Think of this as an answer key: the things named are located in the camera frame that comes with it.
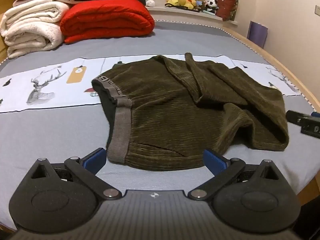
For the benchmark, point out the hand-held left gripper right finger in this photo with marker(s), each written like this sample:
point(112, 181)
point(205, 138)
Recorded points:
point(214, 161)

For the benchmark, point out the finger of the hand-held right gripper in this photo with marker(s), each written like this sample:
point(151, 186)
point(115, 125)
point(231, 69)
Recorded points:
point(298, 120)

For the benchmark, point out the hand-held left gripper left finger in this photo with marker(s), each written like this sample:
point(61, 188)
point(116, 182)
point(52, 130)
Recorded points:
point(95, 160)

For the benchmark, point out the red patterned cushion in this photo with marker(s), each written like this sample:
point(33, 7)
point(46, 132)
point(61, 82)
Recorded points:
point(227, 5)

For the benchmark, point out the red folded blanket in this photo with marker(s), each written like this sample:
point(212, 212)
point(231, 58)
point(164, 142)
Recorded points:
point(107, 20)

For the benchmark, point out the panda plush toy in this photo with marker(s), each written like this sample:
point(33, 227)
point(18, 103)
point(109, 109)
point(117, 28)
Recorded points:
point(212, 5)

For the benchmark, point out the white fleece folded blanket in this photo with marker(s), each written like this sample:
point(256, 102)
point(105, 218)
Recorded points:
point(30, 27)

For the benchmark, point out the white window sill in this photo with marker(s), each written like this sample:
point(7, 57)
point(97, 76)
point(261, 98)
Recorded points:
point(175, 12)

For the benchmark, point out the flat yellow plush toy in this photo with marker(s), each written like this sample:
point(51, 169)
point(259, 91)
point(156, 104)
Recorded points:
point(172, 2)

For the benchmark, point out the wall switch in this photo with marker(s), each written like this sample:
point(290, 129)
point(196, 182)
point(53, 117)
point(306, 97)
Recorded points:
point(317, 10)

